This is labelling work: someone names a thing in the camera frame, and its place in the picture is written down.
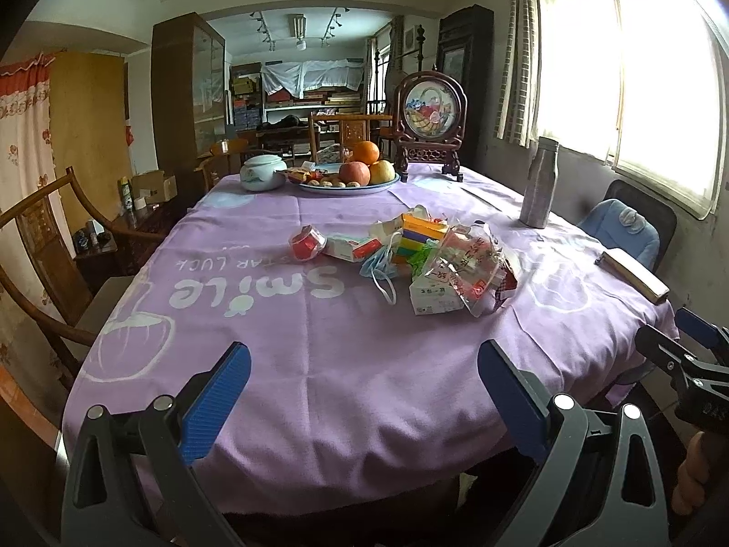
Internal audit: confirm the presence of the red foil snack wrapper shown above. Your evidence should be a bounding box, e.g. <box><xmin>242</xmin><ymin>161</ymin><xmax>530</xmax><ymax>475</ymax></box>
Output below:
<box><xmin>493</xmin><ymin>249</ymin><xmax>521</xmax><ymax>309</ymax></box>

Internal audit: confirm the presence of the clear red snack bag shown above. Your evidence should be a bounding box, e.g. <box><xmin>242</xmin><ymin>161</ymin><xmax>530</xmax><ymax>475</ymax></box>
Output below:
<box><xmin>427</xmin><ymin>221</ymin><xmax>503</xmax><ymax>317</ymax></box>

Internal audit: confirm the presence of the blue face mask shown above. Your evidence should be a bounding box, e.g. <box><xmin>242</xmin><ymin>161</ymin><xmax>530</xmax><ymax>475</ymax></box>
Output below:
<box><xmin>359</xmin><ymin>246</ymin><xmax>411</xmax><ymax>306</ymax></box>

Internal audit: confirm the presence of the plastic cup with red wrappers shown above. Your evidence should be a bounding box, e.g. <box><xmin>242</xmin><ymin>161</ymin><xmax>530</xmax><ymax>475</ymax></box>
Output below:
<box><xmin>289</xmin><ymin>225</ymin><xmax>326</xmax><ymax>262</ymax></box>

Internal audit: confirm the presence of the orange colourful box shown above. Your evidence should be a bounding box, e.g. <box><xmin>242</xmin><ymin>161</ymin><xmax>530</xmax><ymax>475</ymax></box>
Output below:
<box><xmin>393</xmin><ymin>214</ymin><xmax>448</xmax><ymax>264</ymax></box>

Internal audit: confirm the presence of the white red medicine box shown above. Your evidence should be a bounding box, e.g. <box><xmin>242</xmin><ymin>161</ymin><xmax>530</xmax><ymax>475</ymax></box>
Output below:
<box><xmin>323</xmin><ymin>233</ymin><xmax>382</xmax><ymax>263</ymax></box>

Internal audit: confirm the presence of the green white milk carton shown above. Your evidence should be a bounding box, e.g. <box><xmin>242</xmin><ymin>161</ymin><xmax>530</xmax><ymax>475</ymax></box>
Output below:
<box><xmin>408</xmin><ymin>241</ymin><xmax>465</xmax><ymax>316</ymax></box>

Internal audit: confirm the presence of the crushed white paper cup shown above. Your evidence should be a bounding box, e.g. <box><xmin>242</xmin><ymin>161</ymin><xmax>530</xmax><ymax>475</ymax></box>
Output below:
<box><xmin>368</xmin><ymin>205</ymin><xmax>430</xmax><ymax>246</ymax></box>

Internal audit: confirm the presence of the person's right hand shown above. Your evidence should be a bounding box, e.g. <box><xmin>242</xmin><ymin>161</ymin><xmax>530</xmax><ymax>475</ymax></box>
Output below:
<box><xmin>671</xmin><ymin>431</ymin><xmax>710</xmax><ymax>516</ymax></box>

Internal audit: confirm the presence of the beige long box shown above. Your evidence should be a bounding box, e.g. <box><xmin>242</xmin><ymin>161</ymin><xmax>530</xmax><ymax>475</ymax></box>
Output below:
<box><xmin>596</xmin><ymin>248</ymin><xmax>670</xmax><ymax>305</ymax></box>

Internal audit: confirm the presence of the wooden armchair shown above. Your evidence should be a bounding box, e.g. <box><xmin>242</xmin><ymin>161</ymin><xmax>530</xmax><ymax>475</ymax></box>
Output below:
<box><xmin>1</xmin><ymin>168</ymin><xmax>164</xmax><ymax>388</ymax></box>

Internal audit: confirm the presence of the purple tablecloth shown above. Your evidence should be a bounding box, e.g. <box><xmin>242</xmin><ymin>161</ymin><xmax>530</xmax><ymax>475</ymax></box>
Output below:
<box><xmin>62</xmin><ymin>164</ymin><xmax>675</xmax><ymax>515</ymax></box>

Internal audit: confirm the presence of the red patterned curtain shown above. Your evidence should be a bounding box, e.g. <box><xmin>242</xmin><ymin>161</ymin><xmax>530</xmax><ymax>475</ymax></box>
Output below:
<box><xmin>0</xmin><ymin>52</ymin><xmax>76</xmax><ymax>412</ymax></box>

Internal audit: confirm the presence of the silver metal bottle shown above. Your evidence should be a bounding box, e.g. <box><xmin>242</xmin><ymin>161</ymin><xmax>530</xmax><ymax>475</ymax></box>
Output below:
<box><xmin>520</xmin><ymin>137</ymin><xmax>560</xmax><ymax>228</ymax></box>

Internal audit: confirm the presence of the white ceramic lidded jar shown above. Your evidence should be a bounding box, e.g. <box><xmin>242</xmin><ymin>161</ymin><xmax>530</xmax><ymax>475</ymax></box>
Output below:
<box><xmin>240</xmin><ymin>153</ymin><xmax>287</xmax><ymax>193</ymax></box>

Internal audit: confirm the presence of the yellow apple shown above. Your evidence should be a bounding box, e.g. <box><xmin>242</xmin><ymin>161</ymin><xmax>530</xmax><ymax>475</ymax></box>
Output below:
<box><xmin>370</xmin><ymin>160</ymin><xmax>398</xmax><ymax>185</ymax></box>

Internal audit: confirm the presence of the checked window curtain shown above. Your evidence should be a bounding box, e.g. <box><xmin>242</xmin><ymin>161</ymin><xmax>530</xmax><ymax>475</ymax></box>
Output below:
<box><xmin>494</xmin><ymin>0</ymin><xmax>541</xmax><ymax>148</ymax></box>

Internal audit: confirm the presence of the blue fruit plate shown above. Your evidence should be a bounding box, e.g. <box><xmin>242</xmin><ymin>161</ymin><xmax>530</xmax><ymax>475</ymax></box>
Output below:
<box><xmin>295</xmin><ymin>163</ymin><xmax>400</xmax><ymax>196</ymax></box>

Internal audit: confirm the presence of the red apple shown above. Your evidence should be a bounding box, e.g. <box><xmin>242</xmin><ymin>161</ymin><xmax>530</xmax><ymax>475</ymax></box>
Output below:
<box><xmin>339</xmin><ymin>160</ymin><xmax>371</xmax><ymax>186</ymax></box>

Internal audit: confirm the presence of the orange fruit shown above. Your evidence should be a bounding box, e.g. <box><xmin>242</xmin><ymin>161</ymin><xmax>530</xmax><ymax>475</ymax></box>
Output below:
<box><xmin>351</xmin><ymin>139</ymin><xmax>380</xmax><ymax>165</ymax></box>

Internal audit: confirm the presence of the round embroidered screen ornament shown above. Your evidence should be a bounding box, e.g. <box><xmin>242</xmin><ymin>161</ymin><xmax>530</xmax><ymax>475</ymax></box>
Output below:
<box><xmin>393</xmin><ymin>71</ymin><xmax>468</xmax><ymax>183</ymax></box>

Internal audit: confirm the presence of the wooden chair behind table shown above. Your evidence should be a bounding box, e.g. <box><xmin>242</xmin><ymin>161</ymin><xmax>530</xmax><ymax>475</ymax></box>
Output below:
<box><xmin>308</xmin><ymin>114</ymin><xmax>393</xmax><ymax>164</ymax></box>

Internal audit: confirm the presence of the brown glass cabinet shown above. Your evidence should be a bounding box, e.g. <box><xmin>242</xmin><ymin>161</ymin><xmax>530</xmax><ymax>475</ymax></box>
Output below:
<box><xmin>151</xmin><ymin>12</ymin><xmax>226</xmax><ymax>207</ymax></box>

